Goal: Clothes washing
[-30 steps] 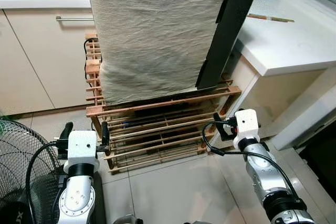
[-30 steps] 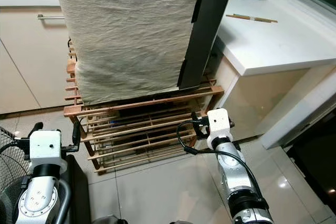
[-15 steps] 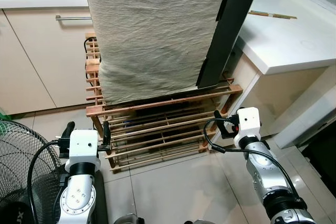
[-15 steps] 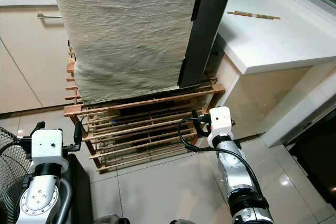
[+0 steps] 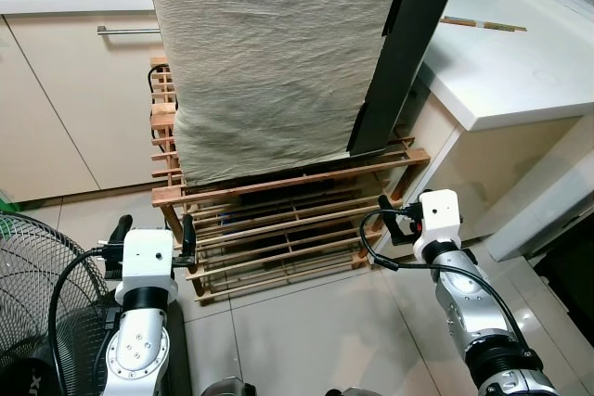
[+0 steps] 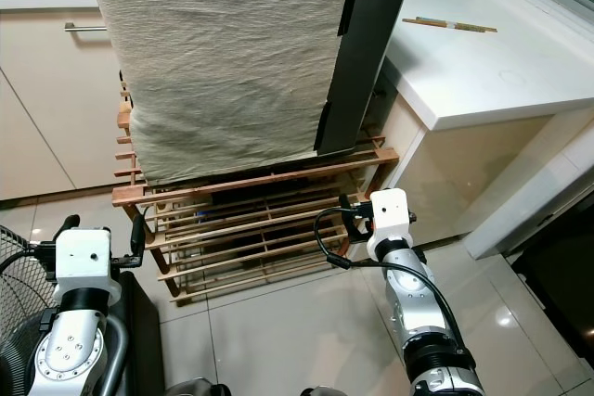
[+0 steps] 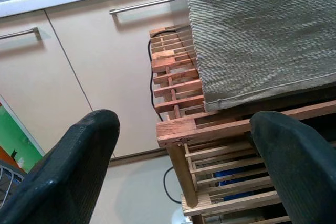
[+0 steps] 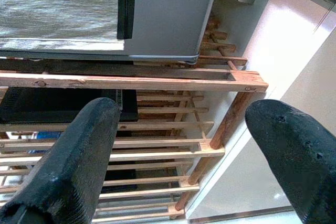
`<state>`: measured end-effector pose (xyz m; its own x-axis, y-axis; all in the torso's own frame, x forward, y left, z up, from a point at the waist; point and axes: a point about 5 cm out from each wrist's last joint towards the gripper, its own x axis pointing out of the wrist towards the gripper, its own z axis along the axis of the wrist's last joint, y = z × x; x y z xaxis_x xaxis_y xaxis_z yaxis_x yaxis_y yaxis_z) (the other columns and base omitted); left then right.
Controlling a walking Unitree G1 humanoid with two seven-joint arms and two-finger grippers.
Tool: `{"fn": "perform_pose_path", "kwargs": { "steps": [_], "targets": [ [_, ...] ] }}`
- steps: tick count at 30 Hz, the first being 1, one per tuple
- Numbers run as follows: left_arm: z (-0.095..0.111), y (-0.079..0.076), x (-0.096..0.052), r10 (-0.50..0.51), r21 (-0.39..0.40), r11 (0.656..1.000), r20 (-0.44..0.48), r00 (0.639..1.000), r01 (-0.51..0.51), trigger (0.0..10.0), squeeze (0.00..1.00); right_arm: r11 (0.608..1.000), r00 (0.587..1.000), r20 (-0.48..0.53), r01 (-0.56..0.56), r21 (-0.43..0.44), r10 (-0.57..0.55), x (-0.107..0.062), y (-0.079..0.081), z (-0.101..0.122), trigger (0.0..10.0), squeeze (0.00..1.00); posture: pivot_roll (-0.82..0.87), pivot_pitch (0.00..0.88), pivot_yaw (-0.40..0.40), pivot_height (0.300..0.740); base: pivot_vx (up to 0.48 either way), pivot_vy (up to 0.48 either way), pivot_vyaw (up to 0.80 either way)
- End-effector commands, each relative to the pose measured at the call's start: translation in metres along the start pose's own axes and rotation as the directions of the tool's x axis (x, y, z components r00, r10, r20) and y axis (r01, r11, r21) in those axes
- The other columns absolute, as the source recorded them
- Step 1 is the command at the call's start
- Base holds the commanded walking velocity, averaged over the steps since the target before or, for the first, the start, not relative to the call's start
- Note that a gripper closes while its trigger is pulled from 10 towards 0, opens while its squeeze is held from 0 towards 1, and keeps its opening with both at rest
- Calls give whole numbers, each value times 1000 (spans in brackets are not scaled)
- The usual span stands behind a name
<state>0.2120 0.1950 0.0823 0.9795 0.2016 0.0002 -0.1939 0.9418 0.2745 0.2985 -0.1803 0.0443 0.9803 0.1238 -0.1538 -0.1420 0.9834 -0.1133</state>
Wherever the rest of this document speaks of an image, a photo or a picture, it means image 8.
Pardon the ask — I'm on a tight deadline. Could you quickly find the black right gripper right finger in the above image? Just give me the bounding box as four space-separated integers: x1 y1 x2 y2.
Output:
244 100 336 224

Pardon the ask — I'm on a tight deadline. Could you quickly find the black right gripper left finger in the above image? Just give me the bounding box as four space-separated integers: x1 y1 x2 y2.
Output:
0 97 122 224

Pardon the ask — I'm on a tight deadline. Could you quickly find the blue item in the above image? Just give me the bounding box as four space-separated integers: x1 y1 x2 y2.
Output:
28 131 62 154

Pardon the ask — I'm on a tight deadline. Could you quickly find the black box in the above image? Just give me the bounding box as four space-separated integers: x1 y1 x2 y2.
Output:
0 87 139 124

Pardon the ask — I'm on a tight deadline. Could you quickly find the wooden slatted rack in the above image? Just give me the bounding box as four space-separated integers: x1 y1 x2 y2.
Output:
0 16 269 221

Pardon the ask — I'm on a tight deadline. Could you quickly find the grey metal appliance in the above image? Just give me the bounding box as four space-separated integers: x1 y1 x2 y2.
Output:
0 0 224 63

